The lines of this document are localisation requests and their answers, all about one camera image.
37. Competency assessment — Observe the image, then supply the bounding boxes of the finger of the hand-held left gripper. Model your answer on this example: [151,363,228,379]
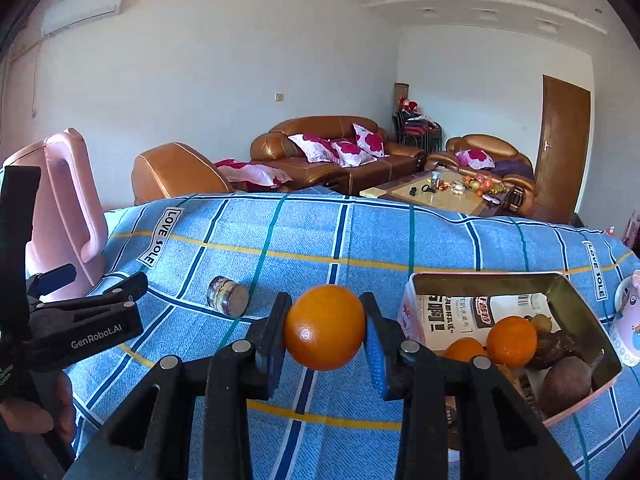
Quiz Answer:
[26,263,77,303]
[97,271,149,306]

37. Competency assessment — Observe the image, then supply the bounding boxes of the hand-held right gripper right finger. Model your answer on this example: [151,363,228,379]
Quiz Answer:
[359,292,581,480]

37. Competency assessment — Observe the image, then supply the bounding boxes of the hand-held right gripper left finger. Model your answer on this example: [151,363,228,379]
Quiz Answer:
[62,292,294,480]

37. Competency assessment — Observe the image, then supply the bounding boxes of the orange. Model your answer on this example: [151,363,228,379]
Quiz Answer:
[442,337,488,363]
[283,284,367,372]
[486,316,539,368]

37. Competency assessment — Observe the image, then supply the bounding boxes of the dark brown round fruit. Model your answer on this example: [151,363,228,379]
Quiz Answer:
[539,355,593,418]
[530,331,583,371]

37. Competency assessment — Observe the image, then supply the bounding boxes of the pink cardboard snack box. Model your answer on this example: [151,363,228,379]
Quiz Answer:
[397,271,623,463]

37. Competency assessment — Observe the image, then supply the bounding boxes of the person's left hand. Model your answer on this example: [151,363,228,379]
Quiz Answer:
[0,359,77,444]

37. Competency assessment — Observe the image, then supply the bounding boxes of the small glass jar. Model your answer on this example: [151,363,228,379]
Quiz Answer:
[206,276,250,318]

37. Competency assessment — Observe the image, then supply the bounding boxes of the pink plastic kettle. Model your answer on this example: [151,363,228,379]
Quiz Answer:
[2,128,107,303]

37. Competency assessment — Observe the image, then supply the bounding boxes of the white printed packet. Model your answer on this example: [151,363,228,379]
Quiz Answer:
[400,290,561,351]

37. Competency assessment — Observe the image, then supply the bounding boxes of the blue plaid blanket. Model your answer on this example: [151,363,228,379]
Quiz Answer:
[60,191,640,480]

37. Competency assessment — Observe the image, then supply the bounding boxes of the brown leather armchair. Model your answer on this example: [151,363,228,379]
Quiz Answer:
[131,142,236,206]
[425,134,538,218]

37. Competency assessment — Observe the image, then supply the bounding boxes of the wooden coffee table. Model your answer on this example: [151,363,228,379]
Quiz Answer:
[359,167,503,218]

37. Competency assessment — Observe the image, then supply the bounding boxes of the pile of assorted fruit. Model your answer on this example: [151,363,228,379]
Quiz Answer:
[462,174,506,197]

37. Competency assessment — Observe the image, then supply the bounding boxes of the white pink floral pillow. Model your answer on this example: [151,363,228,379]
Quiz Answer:
[330,141,378,167]
[287,133,341,163]
[456,149,496,171]
[352,123,386,157]

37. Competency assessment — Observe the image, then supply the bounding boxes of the stacked dark chairs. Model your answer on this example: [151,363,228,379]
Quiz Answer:
[392,110,443,153]

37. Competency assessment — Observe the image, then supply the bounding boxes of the brown leather sofa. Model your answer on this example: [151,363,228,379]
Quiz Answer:
[250,116,428,196]

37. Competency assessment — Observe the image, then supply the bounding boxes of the purple cloth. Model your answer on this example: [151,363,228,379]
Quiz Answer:
[492,156,533,177]

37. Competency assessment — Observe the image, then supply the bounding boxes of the white pink plastic toy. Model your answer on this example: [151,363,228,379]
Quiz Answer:
[609,270,640,367]

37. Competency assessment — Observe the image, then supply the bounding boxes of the white air conditioner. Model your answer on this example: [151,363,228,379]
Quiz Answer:
[41,0,124,37]

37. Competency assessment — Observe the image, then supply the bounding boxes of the brown wooden door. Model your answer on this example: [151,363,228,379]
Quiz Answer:
[534,75,592,221]

